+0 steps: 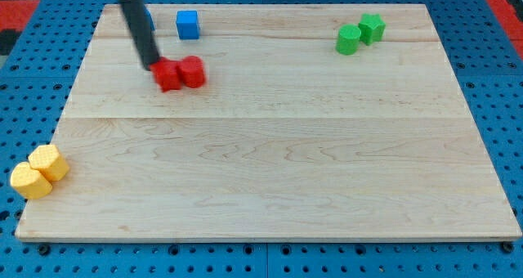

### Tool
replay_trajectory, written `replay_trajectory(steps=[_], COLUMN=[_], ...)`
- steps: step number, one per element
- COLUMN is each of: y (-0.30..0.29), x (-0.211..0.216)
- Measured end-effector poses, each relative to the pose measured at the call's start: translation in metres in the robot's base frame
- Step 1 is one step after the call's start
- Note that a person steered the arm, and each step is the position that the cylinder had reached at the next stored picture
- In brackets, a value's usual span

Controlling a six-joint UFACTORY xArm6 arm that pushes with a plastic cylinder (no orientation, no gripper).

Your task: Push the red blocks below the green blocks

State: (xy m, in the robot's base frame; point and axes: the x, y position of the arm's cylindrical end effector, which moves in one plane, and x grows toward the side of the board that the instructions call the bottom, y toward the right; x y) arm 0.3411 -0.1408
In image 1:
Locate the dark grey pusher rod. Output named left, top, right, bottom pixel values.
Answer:
left=119, top=0, right=160, bottom=70

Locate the red star block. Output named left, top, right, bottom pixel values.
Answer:
left=150, top=57, right=181, bottom=92

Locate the red cylinder block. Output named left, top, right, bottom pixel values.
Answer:
left=178, top=56, right=206, bottom=88

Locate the blue block behind rod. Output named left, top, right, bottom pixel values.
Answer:
left=145, top=8, right=155, bottom=32

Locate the blue cube block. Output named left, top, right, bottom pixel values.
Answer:
left=176, top=11, right=200, bottom=40

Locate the yellow hexagon block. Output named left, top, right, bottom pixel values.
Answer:
left=29, top=144, right=69, bottom=182

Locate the yellow heart block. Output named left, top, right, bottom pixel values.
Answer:
left=10, top=162, right=52, bottom=200

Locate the wooden board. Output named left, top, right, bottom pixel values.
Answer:
left=16, top=4, right=521, bottom=243

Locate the green cylinder block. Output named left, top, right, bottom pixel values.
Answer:
left=335, top=24, right=361, bottom=56

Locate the green star block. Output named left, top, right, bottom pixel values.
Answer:
left=358, top=13, right=386, bottom=46

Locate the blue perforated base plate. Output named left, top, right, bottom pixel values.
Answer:
left=1, top=0, right=522, bottom=277

